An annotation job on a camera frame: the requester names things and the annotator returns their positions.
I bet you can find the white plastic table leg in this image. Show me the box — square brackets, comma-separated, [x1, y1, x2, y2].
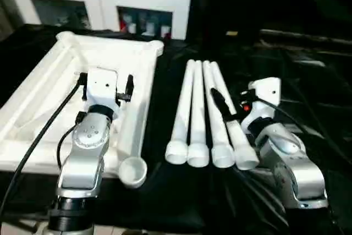
[164, 59, 191, 166]
[210, 62, 260, 171]
[202, 60, 235, 169]
[188, 60, 211, 168]

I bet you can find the white plastic table top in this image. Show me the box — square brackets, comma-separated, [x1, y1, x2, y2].
[0, 30, 165, 189]

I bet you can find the black work mat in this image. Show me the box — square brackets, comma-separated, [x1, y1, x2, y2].
[0, 23, 352, 235]

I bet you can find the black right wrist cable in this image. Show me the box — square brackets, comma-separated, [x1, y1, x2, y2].
[254, 96, 352, 170]

